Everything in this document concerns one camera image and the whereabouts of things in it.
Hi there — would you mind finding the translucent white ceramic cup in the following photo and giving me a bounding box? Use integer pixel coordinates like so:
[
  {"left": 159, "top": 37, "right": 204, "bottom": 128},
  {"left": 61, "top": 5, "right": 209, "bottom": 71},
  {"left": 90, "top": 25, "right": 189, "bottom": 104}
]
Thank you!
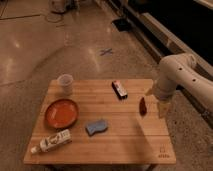
[{"left": 57, "top": 74, "right": 74, "bottom": 94}]

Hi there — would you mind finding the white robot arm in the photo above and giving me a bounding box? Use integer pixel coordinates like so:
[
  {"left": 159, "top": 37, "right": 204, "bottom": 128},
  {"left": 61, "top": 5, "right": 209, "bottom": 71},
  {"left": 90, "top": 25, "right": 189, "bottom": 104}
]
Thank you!
[{"left": 152, "top": 53, "right": 213, "bottom": 118}]

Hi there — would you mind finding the orange ceramic bowl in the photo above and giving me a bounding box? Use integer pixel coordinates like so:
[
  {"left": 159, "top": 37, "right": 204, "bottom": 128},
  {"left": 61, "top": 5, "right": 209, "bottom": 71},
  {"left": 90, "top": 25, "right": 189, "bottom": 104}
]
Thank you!
[{"left": 45, "top": 99, "right": 78, "bottom": 129}]

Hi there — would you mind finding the wooden table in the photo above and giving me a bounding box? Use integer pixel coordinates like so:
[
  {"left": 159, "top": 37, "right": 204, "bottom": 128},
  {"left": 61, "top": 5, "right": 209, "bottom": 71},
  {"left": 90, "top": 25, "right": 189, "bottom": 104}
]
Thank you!
[{"left": 23, "top": 79, "right": 176, "bottom": 164}]

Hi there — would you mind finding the blue sponge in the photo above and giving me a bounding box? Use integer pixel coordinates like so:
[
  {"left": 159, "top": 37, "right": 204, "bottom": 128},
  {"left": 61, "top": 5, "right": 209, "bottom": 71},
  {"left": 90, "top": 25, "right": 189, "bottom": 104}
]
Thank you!
[{"left": 85, "top": 119, "right": 108, "bottom": 136}]

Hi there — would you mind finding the black floor plate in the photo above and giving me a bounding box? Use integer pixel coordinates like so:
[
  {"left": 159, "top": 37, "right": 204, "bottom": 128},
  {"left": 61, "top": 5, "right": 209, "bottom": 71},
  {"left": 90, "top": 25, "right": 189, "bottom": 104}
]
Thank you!
[{"left": 112, "top": 18, "right": 132, "bottom": 32}]

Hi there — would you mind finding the white tube with cap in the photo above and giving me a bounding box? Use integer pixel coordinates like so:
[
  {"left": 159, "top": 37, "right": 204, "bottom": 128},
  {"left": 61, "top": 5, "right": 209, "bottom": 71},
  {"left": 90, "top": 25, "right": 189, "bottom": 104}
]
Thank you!
[{"left": 30, "top": 129, "right": 71, "bottom": 154}]

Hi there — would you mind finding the white machine base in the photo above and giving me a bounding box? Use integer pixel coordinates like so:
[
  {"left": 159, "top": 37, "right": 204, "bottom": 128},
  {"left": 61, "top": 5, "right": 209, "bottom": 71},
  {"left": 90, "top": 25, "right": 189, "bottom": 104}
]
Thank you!
[{"left": 49, "top": 0, "right": 73, "bottom": 13}]

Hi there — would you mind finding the long wall rail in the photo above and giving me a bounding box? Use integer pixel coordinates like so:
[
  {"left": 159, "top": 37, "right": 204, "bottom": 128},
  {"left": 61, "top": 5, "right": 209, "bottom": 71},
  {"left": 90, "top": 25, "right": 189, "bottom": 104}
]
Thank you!
[{"left": 100, "top": 0, "right": 213, "bottom": 129}]

